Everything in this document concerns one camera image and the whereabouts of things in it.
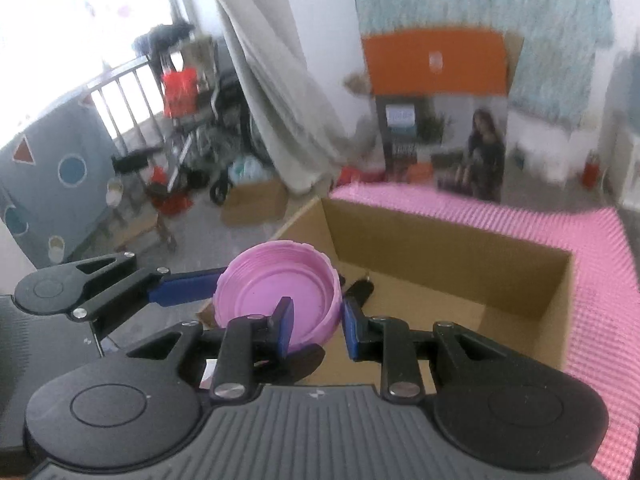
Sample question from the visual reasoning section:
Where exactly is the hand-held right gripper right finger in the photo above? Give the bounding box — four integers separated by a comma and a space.
342, 297, 508, 405

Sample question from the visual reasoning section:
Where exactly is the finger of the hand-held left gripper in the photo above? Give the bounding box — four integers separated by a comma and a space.
72, 252, 226, 322

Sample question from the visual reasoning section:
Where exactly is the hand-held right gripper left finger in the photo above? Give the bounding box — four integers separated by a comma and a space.
120, 296, 297, 404

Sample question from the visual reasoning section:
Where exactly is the purple plastic lid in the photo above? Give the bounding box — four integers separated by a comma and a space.
212, 241, 346, 356

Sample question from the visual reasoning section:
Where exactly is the brown cardboard box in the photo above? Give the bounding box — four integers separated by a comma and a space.
195, 196, 573, 391

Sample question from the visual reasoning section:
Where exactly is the wooden stool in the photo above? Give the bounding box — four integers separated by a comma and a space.
114, 209, 178, 261

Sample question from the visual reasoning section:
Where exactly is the red plastic object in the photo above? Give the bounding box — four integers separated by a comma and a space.
147, 165, 195, 216

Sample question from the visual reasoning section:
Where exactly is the blue blanket with shapes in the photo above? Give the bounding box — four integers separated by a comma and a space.
0, 92, 126, 268

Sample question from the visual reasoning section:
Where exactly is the small cardboard box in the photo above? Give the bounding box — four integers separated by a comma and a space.
220, 177, 290, 228

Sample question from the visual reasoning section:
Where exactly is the light blue plastic bag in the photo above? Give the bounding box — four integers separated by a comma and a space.
227, 154, 275, 186

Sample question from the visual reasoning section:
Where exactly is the red packet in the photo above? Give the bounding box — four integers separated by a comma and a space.
339, 165, 387, 187

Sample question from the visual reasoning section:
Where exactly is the folded wheelchair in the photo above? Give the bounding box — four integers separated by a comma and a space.
165, 70, 266, 206

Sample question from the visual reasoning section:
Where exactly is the red plastic bag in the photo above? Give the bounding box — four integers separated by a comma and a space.
161, 67, 198, 118

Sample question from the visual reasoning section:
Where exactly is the grey railing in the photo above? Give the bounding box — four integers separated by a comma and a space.
75, 52, 173, 151

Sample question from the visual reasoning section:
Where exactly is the beige curtain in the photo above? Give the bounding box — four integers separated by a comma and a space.
197, 0, 371, 196

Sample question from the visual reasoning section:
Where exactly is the orange cardboard box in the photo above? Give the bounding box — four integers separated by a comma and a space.
361, 27, 523, 97

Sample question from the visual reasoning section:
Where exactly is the red canister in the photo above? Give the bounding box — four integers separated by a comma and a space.
582, 147, 603, 190

